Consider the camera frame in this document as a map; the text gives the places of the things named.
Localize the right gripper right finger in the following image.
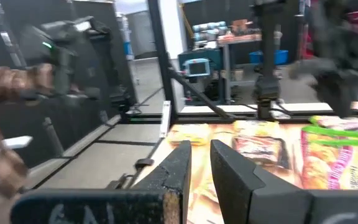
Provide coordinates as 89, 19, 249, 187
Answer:
210, 139, 358, 224

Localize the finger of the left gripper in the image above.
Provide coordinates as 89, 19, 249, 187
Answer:
317, 81, 341, 118
337, 83, 358, 118

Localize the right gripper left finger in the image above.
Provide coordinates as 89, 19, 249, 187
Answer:
11, 140, 192, 224

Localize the black Maruchan fire noodle pack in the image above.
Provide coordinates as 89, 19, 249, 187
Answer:
231, 134, 291, 171

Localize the blue plastic bin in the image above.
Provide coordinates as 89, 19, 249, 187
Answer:
249, 49, 289, 65

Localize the white card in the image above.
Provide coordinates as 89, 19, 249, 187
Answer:
1, 136, 34, 149

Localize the light blue screen device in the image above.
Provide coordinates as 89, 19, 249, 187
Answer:
181, 58, 211, 78

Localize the white bracket strip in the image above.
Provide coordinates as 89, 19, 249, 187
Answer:
159, 100, 172, 138

